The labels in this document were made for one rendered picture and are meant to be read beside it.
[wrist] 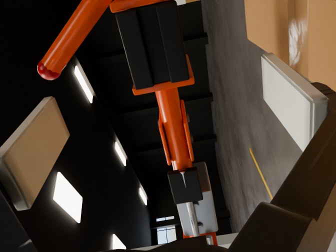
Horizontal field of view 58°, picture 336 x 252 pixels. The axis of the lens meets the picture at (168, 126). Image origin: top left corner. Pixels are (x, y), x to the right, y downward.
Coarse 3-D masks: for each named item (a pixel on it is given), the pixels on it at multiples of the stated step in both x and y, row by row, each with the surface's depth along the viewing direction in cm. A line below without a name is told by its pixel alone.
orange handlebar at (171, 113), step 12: (156, 96) 31; (168, 96) 30; (168, 108) 31; (180, 108) 36; (168, 120) 31; (180, 120) 32; (168, 132) 32; (180, 132) 32; (168, 144) 33; (180, 144) 33; (168, 156) 33; (180, 156) 33; (192, 156) 33
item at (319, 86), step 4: (312, 84) 15; (316, 84) 15; (320, 84) 15; (324, 84) 15; (316, 88) 14; (320, 88) 14; (324, 88) 14; (328, 88) 14; (324, 92) 14; (328, 92) 14; (332, 92) 14; (328, 96) 13; (332, 96) 13; (332, 100) 13; (332, 104) 13
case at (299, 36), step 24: (264, 0) 36; (288, 0) 29; (312, 0) 24; (264, 24) 38; (288, 24) 30; (312, 24) 25; (264, 48) 40; (288, 48) 31; (312, 48) 26; (312, 72) 26
